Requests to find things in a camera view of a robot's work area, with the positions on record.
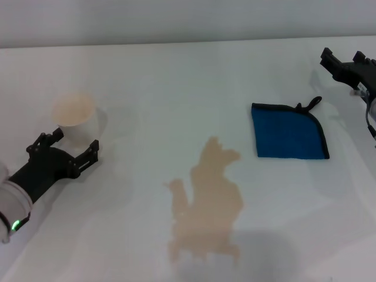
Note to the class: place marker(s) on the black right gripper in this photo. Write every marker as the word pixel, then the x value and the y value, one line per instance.
pixel 359 75

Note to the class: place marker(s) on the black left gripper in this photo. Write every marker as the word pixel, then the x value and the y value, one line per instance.
pixel 44 167

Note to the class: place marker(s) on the blue rag with black trim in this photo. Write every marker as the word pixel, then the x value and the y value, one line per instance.
pixel 288 132

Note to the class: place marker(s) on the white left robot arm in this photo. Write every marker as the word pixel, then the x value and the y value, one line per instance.
pixel 13 202

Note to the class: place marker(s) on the brown water stain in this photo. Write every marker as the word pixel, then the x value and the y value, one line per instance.
pixel 208 202

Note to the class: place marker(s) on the white paper cup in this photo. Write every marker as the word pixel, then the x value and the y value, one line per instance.
pixel 77 117

